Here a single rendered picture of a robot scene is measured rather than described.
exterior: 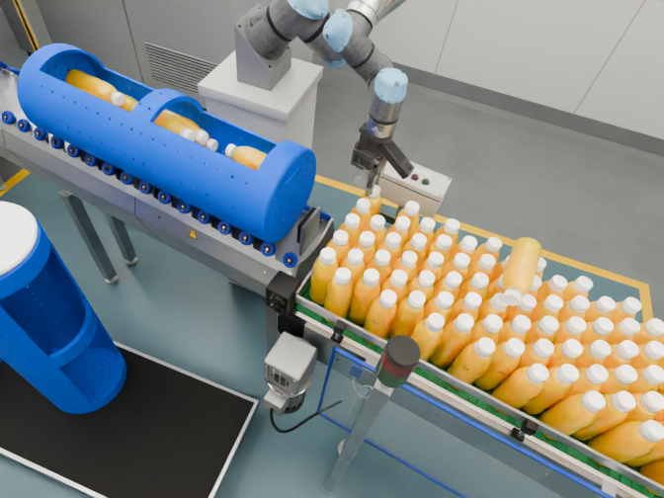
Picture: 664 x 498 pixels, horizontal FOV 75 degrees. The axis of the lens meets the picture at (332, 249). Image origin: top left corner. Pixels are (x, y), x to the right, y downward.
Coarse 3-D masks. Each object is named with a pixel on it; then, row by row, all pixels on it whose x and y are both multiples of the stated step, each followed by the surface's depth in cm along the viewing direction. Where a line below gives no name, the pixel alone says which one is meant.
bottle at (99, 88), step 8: (72, 72) 138; (80, 72) 138; (72, 80) 137; (80, 80) 136; (88, 80) 136; (96, 80) 136; (80, 88) 137; (88, 88) 136; (96, 88) 135; (104, 88) 135; (112, 88) 136; (96, 96) 136; (104, 96) 135
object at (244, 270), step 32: (0, 96) 160; (0, 128) 153; (32, 160) 153; (96, 192) 146; (128, 224) 167; (160, 224) 140; (320, 224) 138; (192, 256) 158; (224, 256) 134; (256, 288) 146
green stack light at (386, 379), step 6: (378, 360) 83; (378, 366) 82; (378, 372) 82; (384, 372) 79; (378, 378) 83; (384, 378) 81; (390, 378) 80; (396, 378) 79; (402, 378) 79; (384, 384) 82; (390, 384) 81; (396, 384) 81; (402, 384) 82
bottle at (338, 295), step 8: (328, 288) 109; (336, 288) 107; (344, 288) 107; (352, 288) 109; (328, 296) 111; (336, 296) 108; (344, 296) 108; (328, 304) 113; (336, 304) 111; (344, 304) 112; (336, 312) 114; (344, 312) 115; (328, 320) 118
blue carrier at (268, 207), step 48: (48, 48) 128; (48, 96) 123; (144, 96) 143; (96, 144) 124; (144, 144) 116; (192, 144) 112; (240, 144) 136; (288, 144) 114; (192, 192) 116; (240, 192) 109; (288, 192) 115
